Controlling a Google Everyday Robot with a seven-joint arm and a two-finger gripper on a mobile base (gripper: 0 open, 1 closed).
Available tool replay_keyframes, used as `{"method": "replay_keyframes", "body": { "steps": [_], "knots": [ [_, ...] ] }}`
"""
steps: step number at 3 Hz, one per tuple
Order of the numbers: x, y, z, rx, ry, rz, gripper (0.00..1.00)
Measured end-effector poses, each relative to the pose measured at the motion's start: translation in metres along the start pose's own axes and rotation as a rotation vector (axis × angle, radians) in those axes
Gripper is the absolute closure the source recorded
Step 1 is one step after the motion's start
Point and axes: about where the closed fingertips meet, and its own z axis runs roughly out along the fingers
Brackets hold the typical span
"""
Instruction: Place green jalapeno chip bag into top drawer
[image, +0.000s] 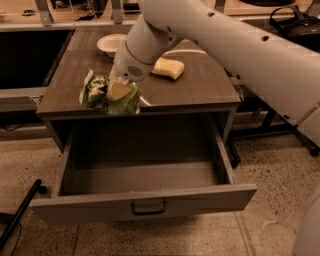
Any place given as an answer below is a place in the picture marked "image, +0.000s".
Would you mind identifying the black drawer handle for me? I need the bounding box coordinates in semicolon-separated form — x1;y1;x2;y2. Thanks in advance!
131;201;167;216

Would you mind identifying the black stand leg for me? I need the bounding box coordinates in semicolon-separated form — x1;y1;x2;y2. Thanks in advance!
0;179;47;251

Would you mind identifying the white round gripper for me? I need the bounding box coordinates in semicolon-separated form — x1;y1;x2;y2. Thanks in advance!
106;39;156;101

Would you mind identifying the green jalapeno chip bag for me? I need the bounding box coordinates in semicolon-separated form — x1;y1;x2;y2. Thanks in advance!
79;69;141;116

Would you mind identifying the black cart frame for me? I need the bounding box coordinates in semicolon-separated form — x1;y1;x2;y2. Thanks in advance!
227;109;320;164

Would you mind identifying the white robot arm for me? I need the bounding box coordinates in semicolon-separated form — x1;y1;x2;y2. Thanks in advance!
109;0;320;145

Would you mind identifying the grey wooden drawer cabinet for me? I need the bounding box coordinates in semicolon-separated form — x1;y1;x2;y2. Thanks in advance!
37;25;240;149

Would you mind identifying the yellow sponge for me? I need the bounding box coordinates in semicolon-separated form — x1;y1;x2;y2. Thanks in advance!
151;58;185;80

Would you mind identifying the white bowl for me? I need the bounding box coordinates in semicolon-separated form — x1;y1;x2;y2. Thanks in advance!
97;34;125;58

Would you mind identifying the open grey top drawer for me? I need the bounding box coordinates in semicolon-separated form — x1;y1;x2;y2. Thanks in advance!
31;114;257;225

